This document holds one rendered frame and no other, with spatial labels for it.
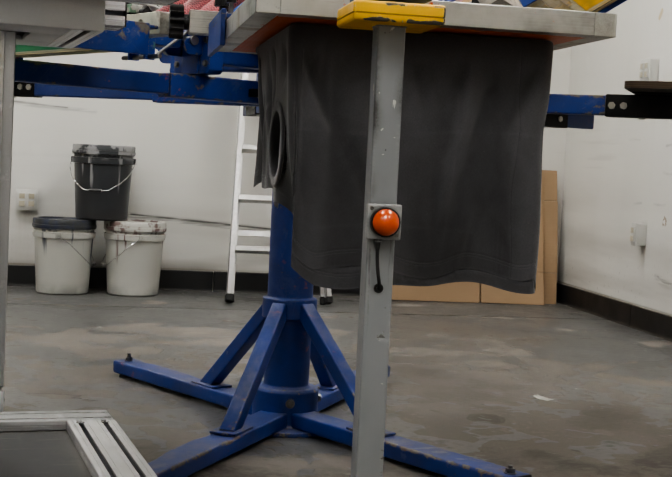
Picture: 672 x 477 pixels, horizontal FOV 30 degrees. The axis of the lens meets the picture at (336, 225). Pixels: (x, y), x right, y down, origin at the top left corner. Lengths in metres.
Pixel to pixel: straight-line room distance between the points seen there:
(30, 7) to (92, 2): 0.09
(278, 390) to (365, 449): 1.58
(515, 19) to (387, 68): 0.33
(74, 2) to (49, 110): 4.83
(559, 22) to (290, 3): 0.43
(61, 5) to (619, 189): 4.81
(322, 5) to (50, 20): 0.42
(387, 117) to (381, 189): 0.10
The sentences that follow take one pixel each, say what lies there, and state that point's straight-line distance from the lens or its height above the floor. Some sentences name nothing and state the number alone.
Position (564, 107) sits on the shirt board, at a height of 0.89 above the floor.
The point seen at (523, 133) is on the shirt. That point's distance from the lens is 2.13.
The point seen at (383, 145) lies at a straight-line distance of 1.77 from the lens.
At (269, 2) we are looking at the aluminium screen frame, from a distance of 1.95.
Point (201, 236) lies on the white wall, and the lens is 6.68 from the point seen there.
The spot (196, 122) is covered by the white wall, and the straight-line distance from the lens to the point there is 6.66.
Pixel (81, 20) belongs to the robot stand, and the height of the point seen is 0.91.
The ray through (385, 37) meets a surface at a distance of 1.78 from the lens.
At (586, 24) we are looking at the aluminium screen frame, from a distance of 2.07.
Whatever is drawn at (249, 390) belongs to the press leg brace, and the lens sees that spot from 3.18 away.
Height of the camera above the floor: 0.73
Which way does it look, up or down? 3 degrees down
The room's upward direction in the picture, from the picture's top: 3 degrees clockwise
